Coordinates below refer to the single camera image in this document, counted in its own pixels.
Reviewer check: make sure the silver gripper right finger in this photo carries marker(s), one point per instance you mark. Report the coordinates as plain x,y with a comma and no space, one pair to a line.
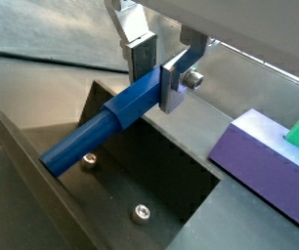
178,75

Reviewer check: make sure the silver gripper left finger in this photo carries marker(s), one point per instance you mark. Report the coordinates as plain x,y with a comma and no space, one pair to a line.
137,40

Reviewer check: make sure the blue peg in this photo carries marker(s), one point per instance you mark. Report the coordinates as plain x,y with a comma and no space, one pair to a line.
117,115

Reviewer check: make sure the black angle fixture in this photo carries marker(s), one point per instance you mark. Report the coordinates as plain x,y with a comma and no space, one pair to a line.
129,204

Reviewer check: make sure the purple base block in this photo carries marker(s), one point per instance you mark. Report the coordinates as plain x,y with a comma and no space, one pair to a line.
255,154

